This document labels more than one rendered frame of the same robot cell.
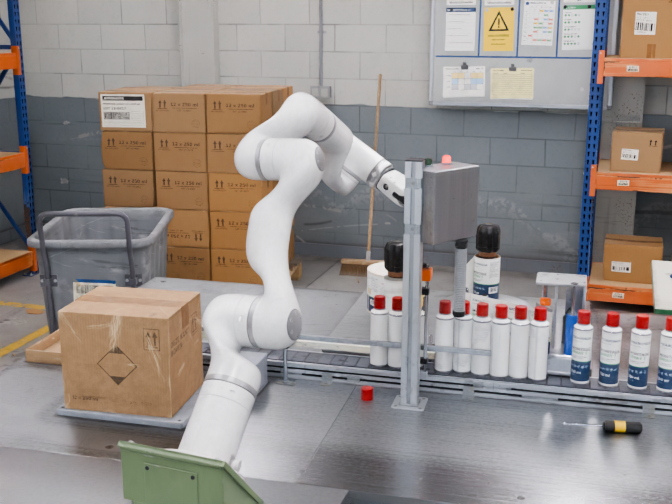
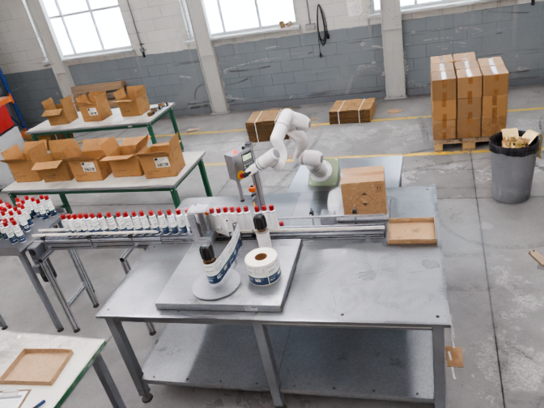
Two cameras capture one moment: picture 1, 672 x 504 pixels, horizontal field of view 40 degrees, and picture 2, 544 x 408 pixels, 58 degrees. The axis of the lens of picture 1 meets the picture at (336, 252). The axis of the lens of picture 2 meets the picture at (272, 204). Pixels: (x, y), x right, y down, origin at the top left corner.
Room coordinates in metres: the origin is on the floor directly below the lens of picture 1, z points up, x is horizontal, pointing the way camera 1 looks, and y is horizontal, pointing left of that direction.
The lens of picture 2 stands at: (5.46, 0.11, 2.68)
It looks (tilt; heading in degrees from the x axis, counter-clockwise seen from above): 28 degrees down; 184
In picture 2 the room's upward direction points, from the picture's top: 12 degrees counter-clockwise
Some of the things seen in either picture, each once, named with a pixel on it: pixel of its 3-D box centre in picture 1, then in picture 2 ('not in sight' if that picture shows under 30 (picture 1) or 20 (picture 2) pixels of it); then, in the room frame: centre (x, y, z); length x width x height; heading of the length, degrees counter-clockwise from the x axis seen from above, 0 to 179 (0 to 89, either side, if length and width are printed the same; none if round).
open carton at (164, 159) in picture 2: not in sight; (161, 155); (0.82, -1.24, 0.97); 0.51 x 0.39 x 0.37; 168
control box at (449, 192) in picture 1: (442, 202); (240, 163); (2.38, -0.28, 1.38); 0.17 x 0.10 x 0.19; 131
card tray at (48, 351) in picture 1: (91, 345); (411, 230); (2.73, 0.77, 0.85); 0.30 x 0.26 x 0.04; 76
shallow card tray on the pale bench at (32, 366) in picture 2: not in sight; (36, 366); (3.43, -1.54, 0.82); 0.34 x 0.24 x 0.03; 78
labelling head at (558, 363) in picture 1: (558, 324); (202, 223); (2.47, -0.63, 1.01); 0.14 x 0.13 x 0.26; 76
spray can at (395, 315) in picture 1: (397, 332); (266, 218); (2.48, -0.17, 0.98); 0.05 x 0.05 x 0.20
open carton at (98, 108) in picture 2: not in sight; (92, 107); (-1.69, -2.76, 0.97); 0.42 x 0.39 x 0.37; 160
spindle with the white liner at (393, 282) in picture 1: (396, 287); (262, 235); (2.78, -0.19, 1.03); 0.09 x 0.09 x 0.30
